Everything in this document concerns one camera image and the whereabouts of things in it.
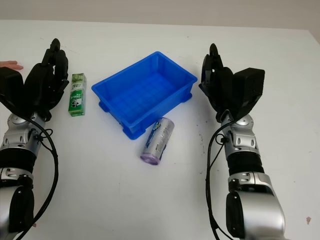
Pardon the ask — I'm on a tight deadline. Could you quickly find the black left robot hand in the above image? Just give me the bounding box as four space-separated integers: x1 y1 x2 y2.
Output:
21 38 70 122

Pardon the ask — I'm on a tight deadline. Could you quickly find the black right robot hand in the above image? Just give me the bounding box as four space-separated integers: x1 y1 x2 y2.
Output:
198 43 240 122

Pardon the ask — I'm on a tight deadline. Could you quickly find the green carton box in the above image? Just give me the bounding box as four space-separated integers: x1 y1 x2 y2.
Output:
68 72 87 117

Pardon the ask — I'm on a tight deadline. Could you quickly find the purple capped cylindrical bottle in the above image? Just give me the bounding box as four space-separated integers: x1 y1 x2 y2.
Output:
139 116 175 167

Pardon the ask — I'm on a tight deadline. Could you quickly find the blue plastic tray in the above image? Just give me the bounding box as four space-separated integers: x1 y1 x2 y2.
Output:
91 51 198 141

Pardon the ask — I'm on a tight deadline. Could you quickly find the person's bare hand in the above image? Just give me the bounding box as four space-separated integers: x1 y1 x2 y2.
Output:
0 60 25 71

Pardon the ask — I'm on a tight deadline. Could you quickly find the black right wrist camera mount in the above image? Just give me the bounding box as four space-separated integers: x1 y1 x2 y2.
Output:
232 67 266 120

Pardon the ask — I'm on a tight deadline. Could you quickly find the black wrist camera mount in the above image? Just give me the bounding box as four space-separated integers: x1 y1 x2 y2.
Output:
0 66 27 115
232 67 266 120

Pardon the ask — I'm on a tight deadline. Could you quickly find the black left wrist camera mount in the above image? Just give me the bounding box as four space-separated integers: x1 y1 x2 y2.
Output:
0 66 27 115

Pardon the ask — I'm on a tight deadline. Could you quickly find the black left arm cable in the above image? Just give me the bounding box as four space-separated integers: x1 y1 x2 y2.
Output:
21 116 60 240

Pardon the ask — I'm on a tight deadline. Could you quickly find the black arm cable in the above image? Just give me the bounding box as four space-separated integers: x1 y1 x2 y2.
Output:
21 116 60 240
204 109 235 240

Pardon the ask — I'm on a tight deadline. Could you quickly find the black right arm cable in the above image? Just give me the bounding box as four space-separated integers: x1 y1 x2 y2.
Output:
204 109 235 240

